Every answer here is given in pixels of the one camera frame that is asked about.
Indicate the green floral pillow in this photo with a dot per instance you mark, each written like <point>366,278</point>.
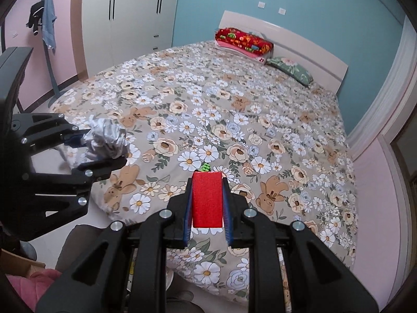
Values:
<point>291,68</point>

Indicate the red patterned pillow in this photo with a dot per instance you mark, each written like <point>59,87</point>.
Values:
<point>245,44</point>

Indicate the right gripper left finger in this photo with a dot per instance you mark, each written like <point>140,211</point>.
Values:
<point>123,270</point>

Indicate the green toy brick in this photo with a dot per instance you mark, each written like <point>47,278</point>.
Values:
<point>205,167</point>

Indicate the white paper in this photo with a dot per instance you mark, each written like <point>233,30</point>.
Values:
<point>105,139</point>

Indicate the white bed headboard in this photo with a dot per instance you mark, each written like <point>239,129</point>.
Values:
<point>326,69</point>

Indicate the floral bed sheet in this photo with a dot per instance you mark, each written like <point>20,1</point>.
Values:
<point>280,144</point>

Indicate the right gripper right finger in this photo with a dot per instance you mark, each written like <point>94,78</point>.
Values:
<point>290,261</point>

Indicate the pink trash bag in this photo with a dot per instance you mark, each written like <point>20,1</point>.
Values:
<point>31,289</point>

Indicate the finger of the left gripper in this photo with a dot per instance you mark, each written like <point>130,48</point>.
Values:
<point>41,131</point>
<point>65,197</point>

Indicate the red foam block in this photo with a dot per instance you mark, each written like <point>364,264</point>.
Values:
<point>207,200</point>

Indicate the white wardrobe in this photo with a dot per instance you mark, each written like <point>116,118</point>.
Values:
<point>115,31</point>

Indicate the blue hanging garment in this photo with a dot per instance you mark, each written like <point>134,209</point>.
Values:
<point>48,19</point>

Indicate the brown stool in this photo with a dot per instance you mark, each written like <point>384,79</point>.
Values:
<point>78,240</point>

